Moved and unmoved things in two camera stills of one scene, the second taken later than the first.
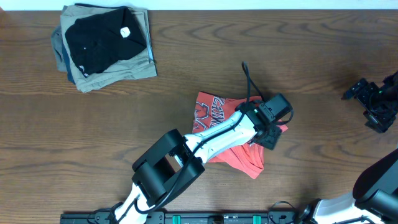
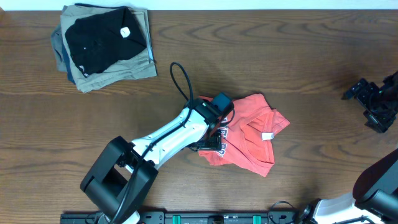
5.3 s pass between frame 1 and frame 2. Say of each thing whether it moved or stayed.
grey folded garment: stayed
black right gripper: stayed
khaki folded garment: stayed
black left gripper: moved
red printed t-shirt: moved
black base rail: stayed
